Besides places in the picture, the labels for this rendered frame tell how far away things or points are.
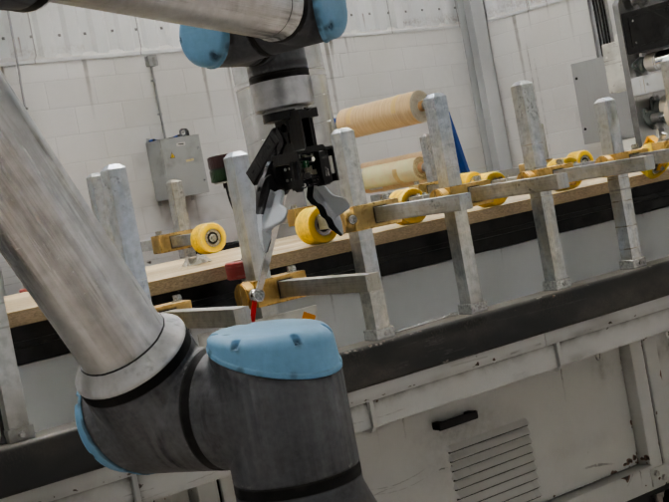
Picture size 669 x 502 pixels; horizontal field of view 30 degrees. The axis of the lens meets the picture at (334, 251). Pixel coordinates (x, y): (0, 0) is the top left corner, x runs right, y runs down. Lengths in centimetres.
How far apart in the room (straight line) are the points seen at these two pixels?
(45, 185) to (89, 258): 10
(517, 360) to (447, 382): 20
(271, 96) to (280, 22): 24
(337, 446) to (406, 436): 142
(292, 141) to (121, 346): 50
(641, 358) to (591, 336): 42
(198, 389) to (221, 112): 980
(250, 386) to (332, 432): 11
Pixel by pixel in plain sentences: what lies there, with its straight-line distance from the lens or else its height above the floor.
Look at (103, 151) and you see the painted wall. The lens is 1049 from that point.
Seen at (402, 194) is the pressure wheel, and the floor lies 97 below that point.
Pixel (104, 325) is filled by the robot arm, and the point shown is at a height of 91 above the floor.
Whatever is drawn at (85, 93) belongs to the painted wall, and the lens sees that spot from 1050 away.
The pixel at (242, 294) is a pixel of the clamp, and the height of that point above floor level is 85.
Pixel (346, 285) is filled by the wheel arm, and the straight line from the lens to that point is 215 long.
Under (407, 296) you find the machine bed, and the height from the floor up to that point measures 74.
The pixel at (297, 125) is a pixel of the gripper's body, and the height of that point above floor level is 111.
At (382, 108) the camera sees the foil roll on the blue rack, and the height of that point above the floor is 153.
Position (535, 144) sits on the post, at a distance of 278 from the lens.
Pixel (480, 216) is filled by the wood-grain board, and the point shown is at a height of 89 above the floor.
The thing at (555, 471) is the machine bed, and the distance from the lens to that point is 315.
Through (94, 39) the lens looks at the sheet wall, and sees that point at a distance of 1066.
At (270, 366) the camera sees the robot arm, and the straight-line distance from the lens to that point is 138.
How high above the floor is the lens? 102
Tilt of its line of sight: 3 degrees down
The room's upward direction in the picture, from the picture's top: 11 degrees counter-clockwise
